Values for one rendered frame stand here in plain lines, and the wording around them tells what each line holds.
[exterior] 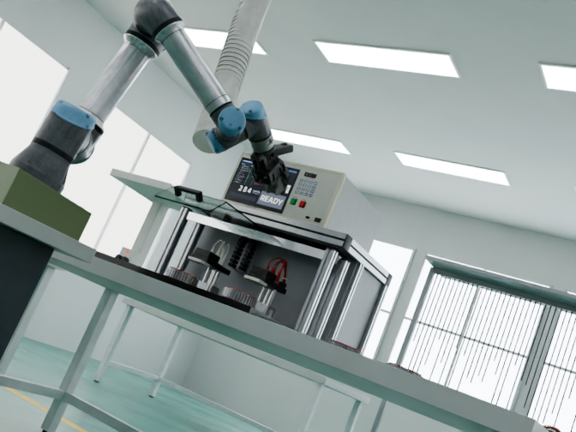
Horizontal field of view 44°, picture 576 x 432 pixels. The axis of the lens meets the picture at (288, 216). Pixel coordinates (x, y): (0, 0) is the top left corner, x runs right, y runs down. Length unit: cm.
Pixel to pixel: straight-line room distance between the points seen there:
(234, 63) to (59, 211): 217
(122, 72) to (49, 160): 38
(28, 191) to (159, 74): 668
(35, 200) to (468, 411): 115
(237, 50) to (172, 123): 483
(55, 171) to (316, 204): 88
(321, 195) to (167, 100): 636
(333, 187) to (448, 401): 98
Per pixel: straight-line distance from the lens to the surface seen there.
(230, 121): 198
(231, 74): 390
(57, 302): 817
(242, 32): 406
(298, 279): 246
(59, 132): 196
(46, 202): 193
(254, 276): 230
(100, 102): 214
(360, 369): 173
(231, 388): 976
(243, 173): 258
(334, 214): 239
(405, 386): 169
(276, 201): 246
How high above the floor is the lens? 63
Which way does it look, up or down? 12 degrees up
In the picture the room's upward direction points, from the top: 23 degrees clockwise
